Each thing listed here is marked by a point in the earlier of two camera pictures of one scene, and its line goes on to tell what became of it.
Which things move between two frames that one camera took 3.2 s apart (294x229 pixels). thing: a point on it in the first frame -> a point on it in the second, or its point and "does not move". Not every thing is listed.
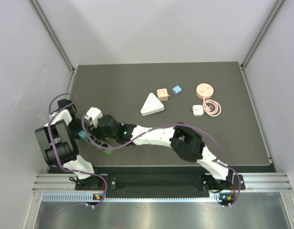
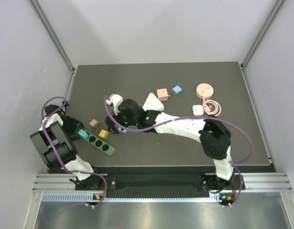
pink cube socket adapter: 162,94 does not move
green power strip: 98,144 does not move
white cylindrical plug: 197,110 does not move
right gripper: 96,132 -> 111,127
